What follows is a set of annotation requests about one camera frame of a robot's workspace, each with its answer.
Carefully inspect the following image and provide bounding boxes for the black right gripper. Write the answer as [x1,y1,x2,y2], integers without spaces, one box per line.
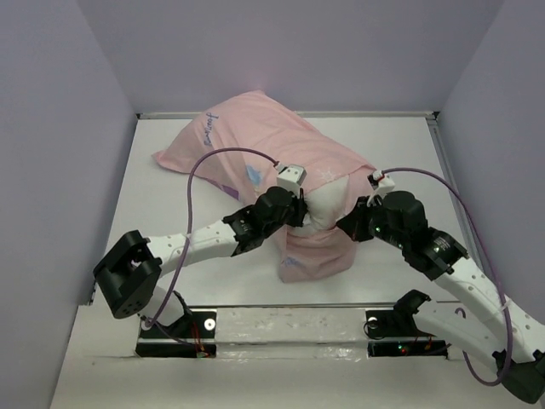
[334,195,407,250]

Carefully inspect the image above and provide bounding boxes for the white pillow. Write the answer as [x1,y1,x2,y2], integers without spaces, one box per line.
[294,176,349,237]

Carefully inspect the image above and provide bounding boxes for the pink printed pillowcase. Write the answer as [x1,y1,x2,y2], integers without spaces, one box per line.
[153,91,375,283]

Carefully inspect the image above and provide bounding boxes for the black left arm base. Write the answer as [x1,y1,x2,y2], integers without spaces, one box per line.
[135,291,217,359]

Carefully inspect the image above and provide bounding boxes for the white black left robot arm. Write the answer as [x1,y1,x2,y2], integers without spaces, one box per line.
[93,186,307,337]

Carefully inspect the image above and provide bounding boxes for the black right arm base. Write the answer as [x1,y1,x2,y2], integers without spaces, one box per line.
[363,290,450,358]

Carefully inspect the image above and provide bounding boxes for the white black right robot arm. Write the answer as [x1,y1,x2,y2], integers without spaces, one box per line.
[336,191,544,404]

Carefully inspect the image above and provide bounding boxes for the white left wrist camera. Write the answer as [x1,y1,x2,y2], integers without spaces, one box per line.
[275,163,307,196]

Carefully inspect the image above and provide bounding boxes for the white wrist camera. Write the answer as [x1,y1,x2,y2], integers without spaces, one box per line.
[275,163,307,196]
[368,170,395,198]

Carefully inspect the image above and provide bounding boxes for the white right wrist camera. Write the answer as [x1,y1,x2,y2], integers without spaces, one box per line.
[368,170,395,198]

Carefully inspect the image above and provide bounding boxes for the aluminium right table rail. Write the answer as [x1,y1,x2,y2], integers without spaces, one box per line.
[426,112,483,268]

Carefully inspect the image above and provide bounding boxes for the aluminium table rail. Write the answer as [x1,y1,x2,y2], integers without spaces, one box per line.
[136,111,440,120]
[426,112,483,268]

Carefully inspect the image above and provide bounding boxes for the aluminium back table rail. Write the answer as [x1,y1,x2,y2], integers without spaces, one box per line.
[136,111,440,120]

